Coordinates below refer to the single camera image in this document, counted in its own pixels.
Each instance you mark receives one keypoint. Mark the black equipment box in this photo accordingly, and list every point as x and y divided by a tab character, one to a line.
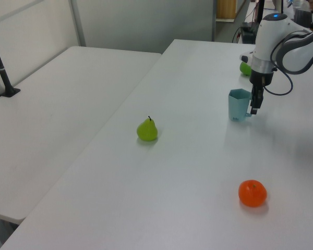
248	34

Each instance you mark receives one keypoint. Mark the wooden cabinet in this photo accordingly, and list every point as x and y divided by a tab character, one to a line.
225	9

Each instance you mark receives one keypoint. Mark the grey metal partition post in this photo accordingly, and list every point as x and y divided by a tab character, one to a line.
77	23
213	20

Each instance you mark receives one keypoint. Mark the thin black background pole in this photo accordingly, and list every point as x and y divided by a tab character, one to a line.
260	10

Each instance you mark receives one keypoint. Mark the grey ribbed bin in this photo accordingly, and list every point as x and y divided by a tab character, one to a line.
303	17

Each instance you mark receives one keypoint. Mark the white side table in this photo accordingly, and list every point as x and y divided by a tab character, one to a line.
54	117

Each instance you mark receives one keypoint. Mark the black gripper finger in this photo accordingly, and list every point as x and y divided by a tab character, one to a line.
253	104
260	96

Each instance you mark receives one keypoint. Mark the green apple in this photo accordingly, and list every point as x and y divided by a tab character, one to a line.
244	69

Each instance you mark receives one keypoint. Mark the teal hexagonal mug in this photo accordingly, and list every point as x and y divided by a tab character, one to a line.
237	106

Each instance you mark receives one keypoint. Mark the green pear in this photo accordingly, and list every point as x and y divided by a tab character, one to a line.
146	131

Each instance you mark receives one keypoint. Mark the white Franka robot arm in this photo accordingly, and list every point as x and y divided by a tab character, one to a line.
268	39

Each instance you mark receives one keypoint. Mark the black pole stand with base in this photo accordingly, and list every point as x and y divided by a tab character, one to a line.
1	70

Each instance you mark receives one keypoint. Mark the orange mandarin fruit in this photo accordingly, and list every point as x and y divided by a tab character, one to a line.
251	194

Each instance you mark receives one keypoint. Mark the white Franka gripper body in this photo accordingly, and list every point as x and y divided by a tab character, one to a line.
262	70

